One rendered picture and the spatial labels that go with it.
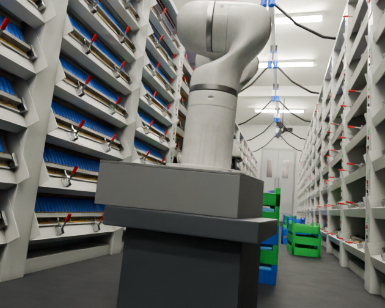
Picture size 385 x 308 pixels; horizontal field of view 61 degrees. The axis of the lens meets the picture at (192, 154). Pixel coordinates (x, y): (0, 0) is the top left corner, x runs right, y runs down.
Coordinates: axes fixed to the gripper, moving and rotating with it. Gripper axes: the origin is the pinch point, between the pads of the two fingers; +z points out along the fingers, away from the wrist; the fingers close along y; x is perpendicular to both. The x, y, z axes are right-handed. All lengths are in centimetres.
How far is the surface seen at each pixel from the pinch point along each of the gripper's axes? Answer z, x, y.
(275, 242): 33.3, -0.3, -15.5
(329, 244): 2, -91, -142
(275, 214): 22.9, 4.3, -15.1
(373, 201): 21, 22, -55
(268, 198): 16.2, 5.6, -12.1
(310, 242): 8, -72, -104
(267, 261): 39.9, -4.9, -13.2
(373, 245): 38, 14, -55
